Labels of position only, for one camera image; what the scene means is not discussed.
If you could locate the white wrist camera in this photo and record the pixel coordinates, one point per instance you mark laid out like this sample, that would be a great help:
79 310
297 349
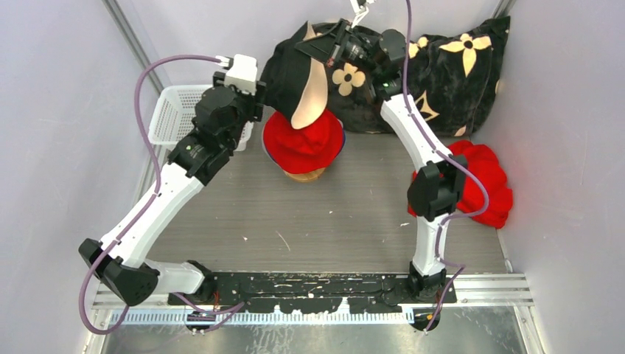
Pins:
241 72
360 9

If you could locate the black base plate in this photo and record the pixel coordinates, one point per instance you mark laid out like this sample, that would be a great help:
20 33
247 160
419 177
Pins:
307 293

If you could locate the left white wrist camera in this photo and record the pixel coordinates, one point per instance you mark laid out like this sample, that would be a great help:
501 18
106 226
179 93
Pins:
241 72

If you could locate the black hat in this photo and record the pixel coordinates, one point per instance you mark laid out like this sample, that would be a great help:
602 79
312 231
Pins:
296 84

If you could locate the red cloth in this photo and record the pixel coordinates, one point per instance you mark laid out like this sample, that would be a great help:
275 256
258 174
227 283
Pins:
485 166

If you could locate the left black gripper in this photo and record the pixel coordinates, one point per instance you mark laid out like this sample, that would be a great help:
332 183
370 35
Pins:
253 102

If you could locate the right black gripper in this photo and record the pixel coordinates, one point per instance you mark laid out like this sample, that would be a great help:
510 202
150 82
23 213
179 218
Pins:
322 48

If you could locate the wooden hat stand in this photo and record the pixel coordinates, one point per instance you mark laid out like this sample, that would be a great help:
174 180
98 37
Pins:
306 177

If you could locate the white plastic basket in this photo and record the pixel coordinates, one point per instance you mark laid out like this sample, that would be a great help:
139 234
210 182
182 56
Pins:
173 114

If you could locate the black floral plush pillow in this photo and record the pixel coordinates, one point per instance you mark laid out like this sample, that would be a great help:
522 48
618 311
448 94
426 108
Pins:
453 81

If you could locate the red hat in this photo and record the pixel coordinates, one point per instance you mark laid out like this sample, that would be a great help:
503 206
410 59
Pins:
299 151

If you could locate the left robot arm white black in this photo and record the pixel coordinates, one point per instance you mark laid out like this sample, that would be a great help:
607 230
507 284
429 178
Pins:
119 259

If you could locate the aluminium rail frame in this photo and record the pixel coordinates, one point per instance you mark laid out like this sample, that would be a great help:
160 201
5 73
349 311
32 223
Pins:
472 290

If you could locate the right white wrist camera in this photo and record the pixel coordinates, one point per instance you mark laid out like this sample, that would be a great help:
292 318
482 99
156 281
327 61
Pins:
360 9

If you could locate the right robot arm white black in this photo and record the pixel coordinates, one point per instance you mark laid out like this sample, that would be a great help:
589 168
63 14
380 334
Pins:
440 176

